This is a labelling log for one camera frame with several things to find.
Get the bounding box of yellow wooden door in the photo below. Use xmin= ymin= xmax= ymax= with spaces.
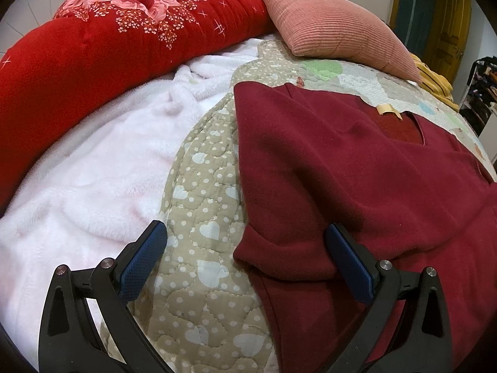
xmin=429 ymin=0 xmax=473 ymax=75

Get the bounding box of dark teal door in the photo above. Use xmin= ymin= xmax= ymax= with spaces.
xmin=396 ymin=0 xmax=432 ymax=51

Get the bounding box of maroon fleece sweater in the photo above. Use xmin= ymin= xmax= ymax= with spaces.
xmin=232 ymin=81 xmax=497 ymax=373

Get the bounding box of heart-patterned quilted bedspread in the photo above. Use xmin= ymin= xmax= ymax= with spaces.
xmin=101 ymin=34 xmax=497 ymax=373

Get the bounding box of cluttered shoe rack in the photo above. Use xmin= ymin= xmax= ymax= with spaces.
xmin=460 ymin=56 xmax=497 ymax=136

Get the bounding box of red floral quilt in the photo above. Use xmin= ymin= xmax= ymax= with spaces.
xmin=0 ymin=0 xmax=277 ymax=208

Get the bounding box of pink corduroy pillow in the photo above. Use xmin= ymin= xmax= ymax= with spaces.
xmin=254 ymin=0 xmax=424 ymax=84

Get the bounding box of white fluffy blanket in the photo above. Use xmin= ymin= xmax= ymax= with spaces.
xmin=0 ymin=39 xmax=262 ymax=358

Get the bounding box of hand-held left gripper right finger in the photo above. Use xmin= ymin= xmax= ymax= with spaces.
xmin=325 ymin=222 xmax=453 ymax=373

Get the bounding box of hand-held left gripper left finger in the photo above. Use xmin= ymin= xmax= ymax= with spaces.
xmin=38 ymin=220 xmax=175 ymax=373

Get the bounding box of yellow striped garment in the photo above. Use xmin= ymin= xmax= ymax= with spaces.
xmin=408 ymin=52 xmax=461 ymax=111

